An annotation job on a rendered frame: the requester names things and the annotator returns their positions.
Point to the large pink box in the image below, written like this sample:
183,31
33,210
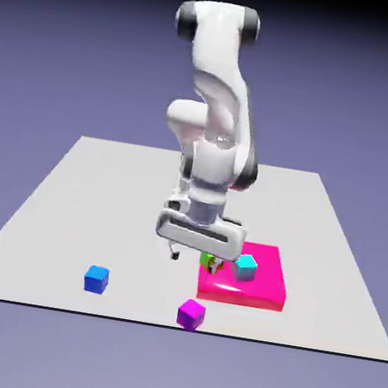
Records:
264,286

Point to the small blue cube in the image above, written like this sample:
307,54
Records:
96,279

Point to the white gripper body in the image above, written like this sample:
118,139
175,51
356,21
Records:
201,238

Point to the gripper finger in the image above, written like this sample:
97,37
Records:
217,267
174,255

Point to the small magenta cube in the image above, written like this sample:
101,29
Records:
191,315

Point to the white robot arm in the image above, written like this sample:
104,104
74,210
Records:
218,60

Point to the small cyan cube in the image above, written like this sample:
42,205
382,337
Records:
245,268

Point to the small green cube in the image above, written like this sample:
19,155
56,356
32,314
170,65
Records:
206,260

